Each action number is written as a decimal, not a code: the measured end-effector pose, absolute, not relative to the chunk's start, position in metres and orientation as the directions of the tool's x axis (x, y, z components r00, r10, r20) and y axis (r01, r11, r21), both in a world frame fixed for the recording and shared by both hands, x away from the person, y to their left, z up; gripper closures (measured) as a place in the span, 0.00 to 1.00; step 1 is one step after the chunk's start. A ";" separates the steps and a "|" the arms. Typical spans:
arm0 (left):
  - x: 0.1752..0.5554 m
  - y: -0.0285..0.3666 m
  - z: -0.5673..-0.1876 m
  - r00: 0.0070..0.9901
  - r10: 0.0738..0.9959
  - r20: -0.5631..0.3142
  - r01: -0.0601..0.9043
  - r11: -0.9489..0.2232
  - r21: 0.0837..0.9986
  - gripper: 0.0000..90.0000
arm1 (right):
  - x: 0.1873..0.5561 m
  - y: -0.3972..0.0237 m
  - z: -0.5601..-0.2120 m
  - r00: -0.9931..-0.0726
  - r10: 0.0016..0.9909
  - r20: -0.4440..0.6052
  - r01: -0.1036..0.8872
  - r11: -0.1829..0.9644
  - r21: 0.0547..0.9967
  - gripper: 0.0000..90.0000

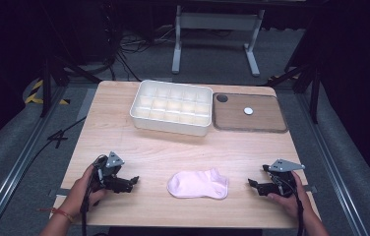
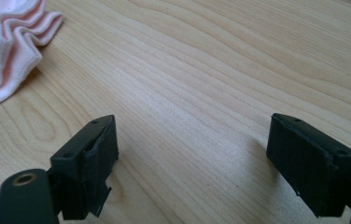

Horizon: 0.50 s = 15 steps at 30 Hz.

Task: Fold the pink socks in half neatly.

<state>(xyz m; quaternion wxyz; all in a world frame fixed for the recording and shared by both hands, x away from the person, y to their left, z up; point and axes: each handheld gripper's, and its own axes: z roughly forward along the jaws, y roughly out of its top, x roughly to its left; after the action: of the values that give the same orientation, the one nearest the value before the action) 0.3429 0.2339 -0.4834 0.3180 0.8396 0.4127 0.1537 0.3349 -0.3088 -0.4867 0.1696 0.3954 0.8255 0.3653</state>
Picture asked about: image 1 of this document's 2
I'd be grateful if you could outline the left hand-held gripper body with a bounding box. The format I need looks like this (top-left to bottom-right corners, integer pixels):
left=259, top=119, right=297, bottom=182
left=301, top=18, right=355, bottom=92
left=91, top=150, right=126, bottom=194

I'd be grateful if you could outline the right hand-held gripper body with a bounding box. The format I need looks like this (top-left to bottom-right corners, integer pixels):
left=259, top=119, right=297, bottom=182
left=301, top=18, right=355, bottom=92
left=262, top=158, right=306, bottom=198

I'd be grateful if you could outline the pink sock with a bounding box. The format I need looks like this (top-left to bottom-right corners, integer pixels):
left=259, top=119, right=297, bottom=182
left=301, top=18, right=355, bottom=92
left=166, top=167, right=230, bottom=201

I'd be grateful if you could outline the white compartment storage box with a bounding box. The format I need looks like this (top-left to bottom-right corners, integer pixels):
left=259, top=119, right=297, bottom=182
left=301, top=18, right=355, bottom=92
left=129, top=79, right=215, bottom=137

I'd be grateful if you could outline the person's right hand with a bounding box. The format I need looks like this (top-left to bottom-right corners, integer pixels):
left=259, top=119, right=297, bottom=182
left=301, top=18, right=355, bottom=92
left=267, top=171, right=312, bottom=220

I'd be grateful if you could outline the person's left hand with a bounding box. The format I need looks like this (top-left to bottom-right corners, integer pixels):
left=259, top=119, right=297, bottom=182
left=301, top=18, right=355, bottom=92
left=62, top=164, right=107, bottom=218

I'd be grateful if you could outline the wooden box lid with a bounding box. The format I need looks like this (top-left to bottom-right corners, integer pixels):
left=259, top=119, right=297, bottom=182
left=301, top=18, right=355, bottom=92
left=212, top=92, right=289, bottom=134

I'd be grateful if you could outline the black tripod stand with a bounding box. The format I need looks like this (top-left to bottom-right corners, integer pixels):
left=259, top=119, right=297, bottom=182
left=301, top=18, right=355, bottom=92
left=266, top=62, right=322, bottom=125
left=39, top=55, right=102, bottom=119

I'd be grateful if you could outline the yellow and black floor tape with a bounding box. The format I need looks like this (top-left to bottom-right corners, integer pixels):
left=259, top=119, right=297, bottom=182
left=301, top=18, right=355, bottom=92
left=25, top=79, right=71, bottom=106

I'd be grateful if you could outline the right hand-held gripper black cable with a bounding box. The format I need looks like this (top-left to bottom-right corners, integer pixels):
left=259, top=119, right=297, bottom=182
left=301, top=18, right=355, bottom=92
left=295, top=196, right=306, bottom=236

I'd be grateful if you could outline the aluminium floor rail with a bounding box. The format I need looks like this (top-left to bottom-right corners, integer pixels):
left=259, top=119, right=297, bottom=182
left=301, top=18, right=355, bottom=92
left=295, top=92, right=370, bottom=236
left=0, top=87, right=68, bottom=236

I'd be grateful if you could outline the red string bracelet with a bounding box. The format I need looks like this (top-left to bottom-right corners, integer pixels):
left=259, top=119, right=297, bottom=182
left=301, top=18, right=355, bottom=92
left=36, top=206, right=76, bottom=224

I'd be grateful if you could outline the black floor cable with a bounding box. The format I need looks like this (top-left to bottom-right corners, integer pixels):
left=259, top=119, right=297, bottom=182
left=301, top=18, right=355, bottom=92
left=25, top=116, right=88, bottom=165

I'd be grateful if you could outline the bundle of floor cables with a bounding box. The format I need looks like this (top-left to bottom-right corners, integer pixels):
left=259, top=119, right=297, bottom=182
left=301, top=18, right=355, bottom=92
left=113, top=24, right=174, bottom=83

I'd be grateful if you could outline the white metal desk frame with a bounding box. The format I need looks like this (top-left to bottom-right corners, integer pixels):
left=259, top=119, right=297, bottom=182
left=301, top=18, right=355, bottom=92
left=171, top=4, right=266, bottom=78

